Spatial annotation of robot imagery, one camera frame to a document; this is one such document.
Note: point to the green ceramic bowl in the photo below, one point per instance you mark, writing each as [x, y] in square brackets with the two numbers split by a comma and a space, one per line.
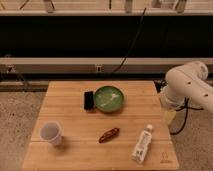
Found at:
[108, 99]

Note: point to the white paper cup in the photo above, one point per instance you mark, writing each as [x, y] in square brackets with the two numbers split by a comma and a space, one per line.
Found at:
[51, 133]

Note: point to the left wall outlet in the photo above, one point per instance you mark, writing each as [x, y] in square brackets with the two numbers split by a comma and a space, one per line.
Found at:
[10, 69]

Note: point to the red brown chili pepper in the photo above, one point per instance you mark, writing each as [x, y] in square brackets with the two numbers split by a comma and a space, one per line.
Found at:
[108, 135]

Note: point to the black rectangular sponge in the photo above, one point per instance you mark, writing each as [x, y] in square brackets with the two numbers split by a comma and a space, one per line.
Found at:
[89, 100]

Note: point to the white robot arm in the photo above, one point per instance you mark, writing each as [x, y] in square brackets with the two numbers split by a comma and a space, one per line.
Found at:
[186, 81]

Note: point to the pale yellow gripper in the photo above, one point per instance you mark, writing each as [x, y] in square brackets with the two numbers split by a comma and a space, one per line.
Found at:
[169, 115]

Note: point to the white plastic bottle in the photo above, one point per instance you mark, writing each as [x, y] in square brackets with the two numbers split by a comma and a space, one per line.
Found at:
[141, 147]

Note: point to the white wall outlet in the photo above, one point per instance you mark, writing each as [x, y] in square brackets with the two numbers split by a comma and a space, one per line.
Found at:
[99, 68]

